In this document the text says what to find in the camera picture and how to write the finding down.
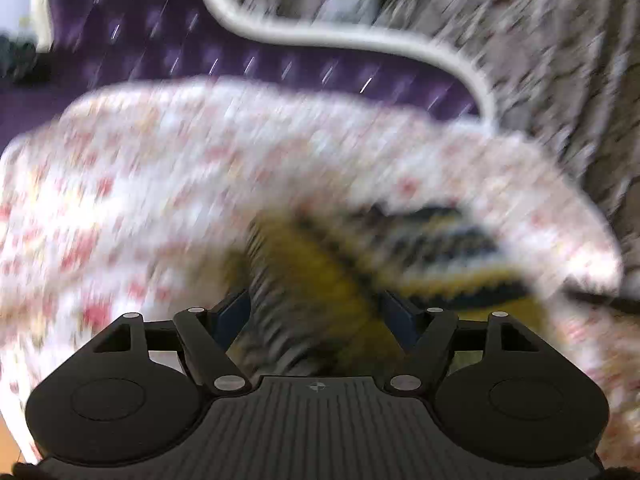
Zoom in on navy yellow patterned garment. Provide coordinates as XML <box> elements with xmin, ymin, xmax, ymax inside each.
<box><xmin>225</xmin><ymin>204</ymin><xmax>551</xmax><ymax>377</ymax></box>

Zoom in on brown white patterned curtain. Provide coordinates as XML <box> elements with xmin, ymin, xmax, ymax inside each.
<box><xmin>200</xmin><ymin>0</ymin><xmax>640</xmax><ymax>281</ymax></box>

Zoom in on white floral blanket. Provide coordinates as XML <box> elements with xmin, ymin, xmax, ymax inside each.
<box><xmin>0</xmin><ymin>75</ymin><xmax>627</xmax><ymax>467</ymax></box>

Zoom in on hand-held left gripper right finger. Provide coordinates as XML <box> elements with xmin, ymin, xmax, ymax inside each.
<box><xmin>381</xmin><ymin>292</ymin><xmax>539</xmax><ymax>396</ymax></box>

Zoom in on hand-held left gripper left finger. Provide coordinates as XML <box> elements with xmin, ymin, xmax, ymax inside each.
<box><xmin>91</xmin><ymin>289</ymin><xmax>252</xmax><ymax>397</ymax></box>

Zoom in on purple tufted sofa white frame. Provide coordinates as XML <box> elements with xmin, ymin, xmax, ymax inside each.
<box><xmin>0</xmin><ymin>0</ymin><xmax>497</xmax><ymax>128</ymax></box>

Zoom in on dark grey clothing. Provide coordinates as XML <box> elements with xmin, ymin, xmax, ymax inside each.
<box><xmin>0</xmin><ymin>35</ymin><xmax>52</xmax><ymax>84</ymax></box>

